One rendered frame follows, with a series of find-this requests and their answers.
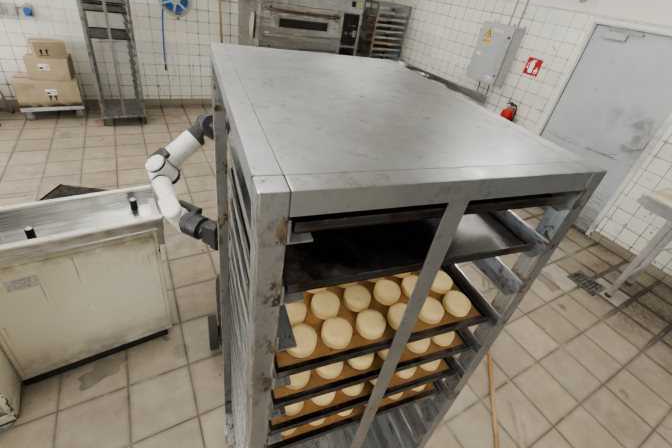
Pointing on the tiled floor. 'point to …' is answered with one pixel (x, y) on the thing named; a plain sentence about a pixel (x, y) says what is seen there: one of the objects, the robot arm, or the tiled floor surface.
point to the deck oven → (299, 9)
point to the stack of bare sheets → (69, 191)
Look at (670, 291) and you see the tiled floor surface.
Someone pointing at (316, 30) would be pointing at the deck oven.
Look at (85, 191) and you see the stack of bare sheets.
